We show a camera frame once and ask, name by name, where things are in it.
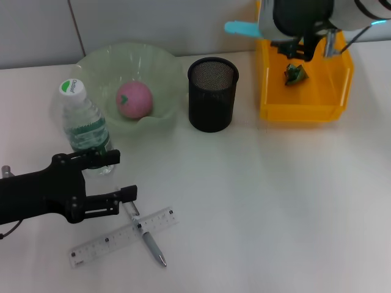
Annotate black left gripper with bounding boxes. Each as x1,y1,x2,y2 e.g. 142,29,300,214
0,147,138,226

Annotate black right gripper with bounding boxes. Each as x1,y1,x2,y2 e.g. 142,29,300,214
270,23,327,62

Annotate green plastic wrapper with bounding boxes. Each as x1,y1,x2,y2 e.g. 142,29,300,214
283,63,309,88

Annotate blue scissors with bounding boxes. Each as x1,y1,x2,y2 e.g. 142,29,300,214
224,20,264,39

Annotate clear green-label water bottle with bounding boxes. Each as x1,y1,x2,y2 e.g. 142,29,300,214
58,78,115,175

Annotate transparent plastic ruler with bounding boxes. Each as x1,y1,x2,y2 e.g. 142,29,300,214
68,206,180,269

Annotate pink peach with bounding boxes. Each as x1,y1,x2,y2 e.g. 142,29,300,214
115,81,153,121

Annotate grey clear ballpoint pen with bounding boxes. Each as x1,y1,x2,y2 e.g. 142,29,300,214
122,201,168,268

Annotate black mesh pen holder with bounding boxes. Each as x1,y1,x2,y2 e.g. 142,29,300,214
187,57,239,133

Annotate pale green glass fruit bowl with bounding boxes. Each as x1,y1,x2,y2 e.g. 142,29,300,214
50,42,181,137

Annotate yellow plastic bin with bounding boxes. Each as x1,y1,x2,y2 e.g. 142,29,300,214
255,1,355,123

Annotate right arm gripper cable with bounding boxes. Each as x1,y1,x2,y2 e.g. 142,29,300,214
323,20,387,59

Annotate arm gripper cable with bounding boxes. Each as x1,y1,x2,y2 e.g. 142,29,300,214
323,20,387,59
0,165,24,241

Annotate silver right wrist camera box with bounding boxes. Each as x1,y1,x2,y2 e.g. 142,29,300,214
258,0,334,40

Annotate left arm gripper cable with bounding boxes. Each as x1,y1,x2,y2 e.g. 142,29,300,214
0,165,24,241

